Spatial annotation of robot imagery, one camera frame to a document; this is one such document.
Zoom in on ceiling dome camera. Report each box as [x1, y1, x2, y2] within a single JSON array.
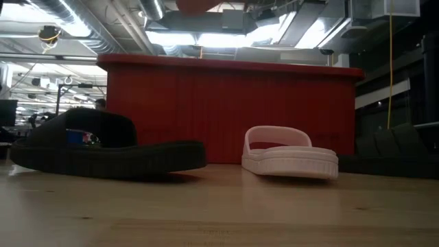
[[37, 25, 63, 45]]

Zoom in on pink slide sandal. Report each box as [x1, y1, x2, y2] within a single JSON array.
[[241, 125, 340, 180]]

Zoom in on large silver ventilation duct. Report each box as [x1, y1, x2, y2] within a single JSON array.
[[29, 0, 126, 55]]

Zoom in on black slide sandal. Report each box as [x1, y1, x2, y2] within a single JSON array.
[[9, 107, 208, 179], [337, 122, 439, 180]]

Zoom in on red plastic bin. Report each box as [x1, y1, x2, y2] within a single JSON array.
[[96, 53, 365, 165]]

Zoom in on black computer monitor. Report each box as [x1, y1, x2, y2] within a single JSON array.
[[0, 99, 19, 127]]

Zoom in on small silver ventilation duct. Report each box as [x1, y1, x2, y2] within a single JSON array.
[[139, 0, 166, 21]]

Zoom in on grey ceiling box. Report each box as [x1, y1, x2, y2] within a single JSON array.
[[222, 9, 246, 34]]

